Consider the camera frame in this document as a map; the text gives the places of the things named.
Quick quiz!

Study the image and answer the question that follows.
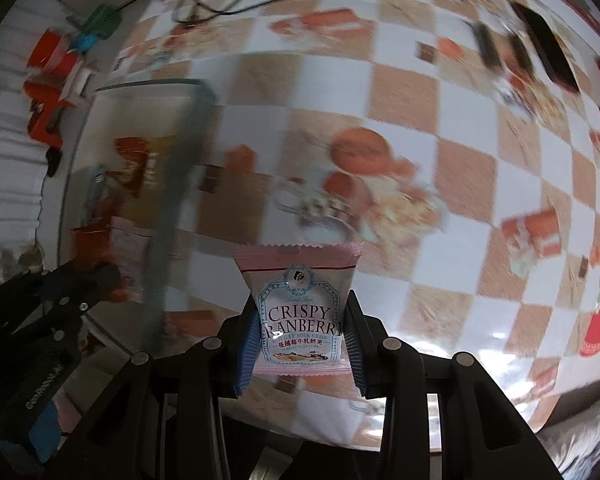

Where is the light blue snack bar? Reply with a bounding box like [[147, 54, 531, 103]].
[[84, 166, 107, 219]]

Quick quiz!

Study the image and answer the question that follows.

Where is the white cardboard box tray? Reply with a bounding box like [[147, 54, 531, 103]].
[[54, 78, 218, 356]]

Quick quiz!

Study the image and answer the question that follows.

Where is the gold snack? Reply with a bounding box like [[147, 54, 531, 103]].
[[145, 136, 178, 180]]

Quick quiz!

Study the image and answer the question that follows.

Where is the dark brown snack bar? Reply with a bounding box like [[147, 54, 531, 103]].
[[510, 2, 580, 94]]

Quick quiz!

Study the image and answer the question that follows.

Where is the blue plastic bowl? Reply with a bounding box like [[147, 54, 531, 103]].
[[71, 32, 99, 54]]

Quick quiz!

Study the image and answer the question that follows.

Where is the patterned checkered tablecloth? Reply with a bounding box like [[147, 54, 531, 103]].
[[112, 0, 600, 429]]

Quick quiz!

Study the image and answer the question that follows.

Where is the red plastic bucket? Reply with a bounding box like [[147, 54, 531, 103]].
[[27, 28, 82, 80]]

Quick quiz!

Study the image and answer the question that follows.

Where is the pink crispy cranberry packet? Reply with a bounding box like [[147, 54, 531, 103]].
[[234, 243, 363, 376]]

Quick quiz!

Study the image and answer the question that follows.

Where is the green plastic basket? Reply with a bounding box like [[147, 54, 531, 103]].
[[83, 3, 122, 40]]

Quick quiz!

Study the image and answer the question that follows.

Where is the black slipper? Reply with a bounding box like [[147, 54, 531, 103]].
[[45, 148, 62, 178]]

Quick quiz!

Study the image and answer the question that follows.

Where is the red foil snack packet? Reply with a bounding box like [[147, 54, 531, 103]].
[[108, 136, 149, 198]]

